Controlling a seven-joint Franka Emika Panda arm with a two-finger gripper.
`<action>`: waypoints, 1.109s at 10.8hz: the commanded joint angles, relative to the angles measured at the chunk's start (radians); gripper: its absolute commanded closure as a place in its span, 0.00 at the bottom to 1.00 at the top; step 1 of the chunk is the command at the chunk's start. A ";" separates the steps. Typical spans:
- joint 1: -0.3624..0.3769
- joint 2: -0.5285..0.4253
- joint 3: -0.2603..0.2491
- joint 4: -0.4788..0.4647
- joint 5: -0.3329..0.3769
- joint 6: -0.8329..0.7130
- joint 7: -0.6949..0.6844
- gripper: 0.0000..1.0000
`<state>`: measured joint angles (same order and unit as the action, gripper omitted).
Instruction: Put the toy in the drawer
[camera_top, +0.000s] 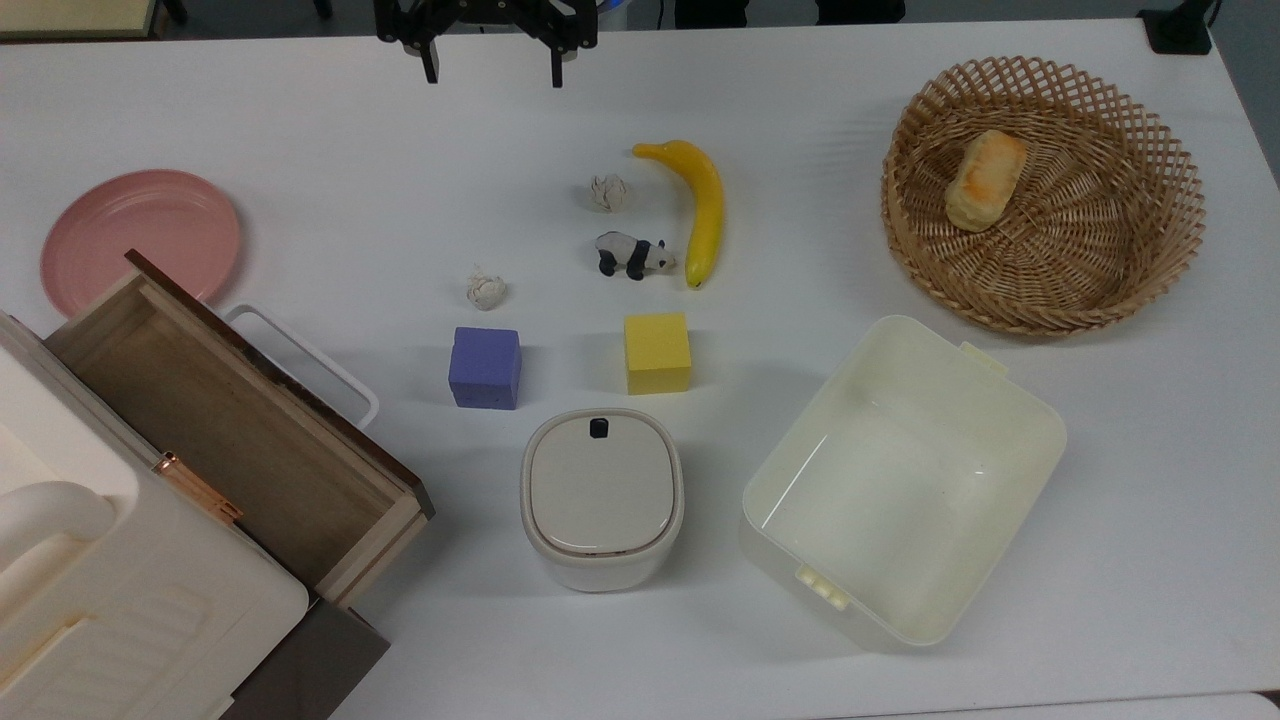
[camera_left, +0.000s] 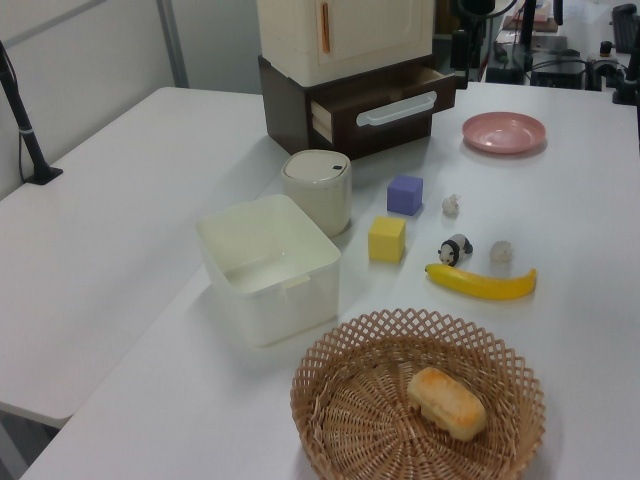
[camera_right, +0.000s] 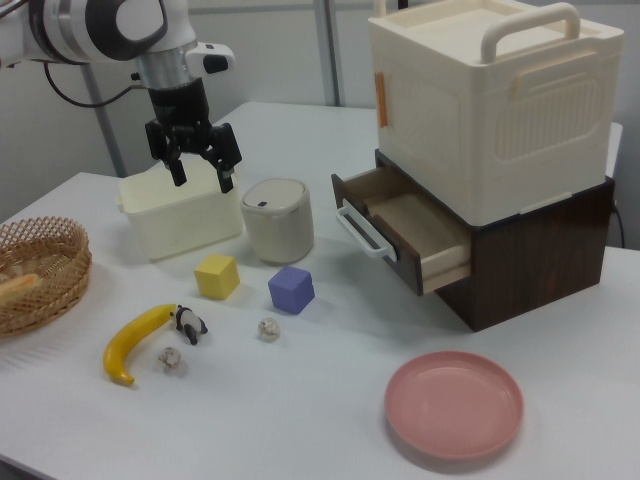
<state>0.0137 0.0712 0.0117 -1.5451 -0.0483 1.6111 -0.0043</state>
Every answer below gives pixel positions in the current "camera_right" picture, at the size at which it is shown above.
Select small beige lidded trash can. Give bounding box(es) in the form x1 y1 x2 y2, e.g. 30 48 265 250
240 178 315 266

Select cream open plastic bin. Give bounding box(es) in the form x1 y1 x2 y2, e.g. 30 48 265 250
117 158 245 262

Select yellow toy banana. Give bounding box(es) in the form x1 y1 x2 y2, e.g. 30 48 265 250
102 303 177 386

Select small panda toy figure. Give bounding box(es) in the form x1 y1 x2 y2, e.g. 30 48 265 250
173 304 209 346

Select crumpled paper ball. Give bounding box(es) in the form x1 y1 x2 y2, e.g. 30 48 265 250
256 317 281 343
156 346 183 374

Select toy bread loaf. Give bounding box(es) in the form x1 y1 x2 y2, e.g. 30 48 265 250
0 272 44 302

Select thin black wall cable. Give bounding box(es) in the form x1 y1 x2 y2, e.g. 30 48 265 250
611 198 627 249

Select yellow foam cube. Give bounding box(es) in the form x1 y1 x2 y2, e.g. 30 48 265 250
193 253 240 300

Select pink plastic plate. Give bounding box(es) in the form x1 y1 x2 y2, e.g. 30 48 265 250
383 350 525 460

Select wooden drawer with white handle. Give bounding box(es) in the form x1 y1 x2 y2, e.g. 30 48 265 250
330 167 473 297

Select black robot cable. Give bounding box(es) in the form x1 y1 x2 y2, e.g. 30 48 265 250
43 62 151 109

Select dark wood drawer cabinet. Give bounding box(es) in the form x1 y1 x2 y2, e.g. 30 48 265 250
374 148 616 332

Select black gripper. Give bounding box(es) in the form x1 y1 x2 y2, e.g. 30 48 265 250
144 78 244 195

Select round wicker basket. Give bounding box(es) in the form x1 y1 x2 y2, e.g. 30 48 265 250
0 215 94 337

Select purple foam cube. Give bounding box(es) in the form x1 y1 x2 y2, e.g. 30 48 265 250
267 265 316 317

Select grey metal frame post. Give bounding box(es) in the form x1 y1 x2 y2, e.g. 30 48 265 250
81 62 126 179
314 0 347 107

